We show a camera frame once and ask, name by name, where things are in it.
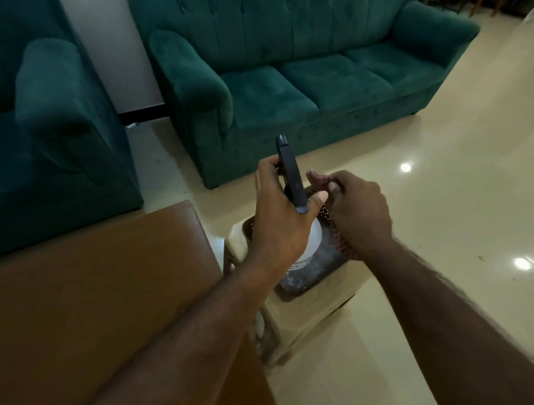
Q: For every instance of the person's left hand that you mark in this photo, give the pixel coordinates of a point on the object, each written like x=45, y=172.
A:
x=275, y=225

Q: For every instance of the person's right hand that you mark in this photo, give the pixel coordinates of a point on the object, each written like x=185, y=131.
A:
x=361, y=212

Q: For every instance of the person's left thumb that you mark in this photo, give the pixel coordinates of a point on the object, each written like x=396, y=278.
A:
x=318, y=202

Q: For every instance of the person's right fingers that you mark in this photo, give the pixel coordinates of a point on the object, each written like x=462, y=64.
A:
x=338, y=183

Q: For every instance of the red patterned cloth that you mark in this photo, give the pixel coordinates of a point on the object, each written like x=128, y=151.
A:
x=319, y=179

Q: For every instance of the black handheld device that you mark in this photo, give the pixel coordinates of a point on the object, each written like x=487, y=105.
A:
x=291, y=175

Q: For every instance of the person's right forearm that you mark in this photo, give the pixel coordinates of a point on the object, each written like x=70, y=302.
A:
x=450, y=329

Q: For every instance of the person's left forearm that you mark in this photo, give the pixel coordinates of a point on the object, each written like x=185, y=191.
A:
x=196, y=333

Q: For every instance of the white round plate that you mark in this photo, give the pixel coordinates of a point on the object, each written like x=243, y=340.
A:
x=312, y=246

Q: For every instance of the dark perforated tray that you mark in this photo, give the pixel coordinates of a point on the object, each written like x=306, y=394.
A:
x=311, y=271

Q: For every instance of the beige plastic stool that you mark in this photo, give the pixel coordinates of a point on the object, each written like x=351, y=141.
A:
x=308, y=308

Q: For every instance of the green velvet sofa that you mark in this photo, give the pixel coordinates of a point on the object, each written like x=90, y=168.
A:
x=300, y=83

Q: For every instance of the green velvet armchair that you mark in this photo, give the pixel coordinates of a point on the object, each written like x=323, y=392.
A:
x=58, y=137

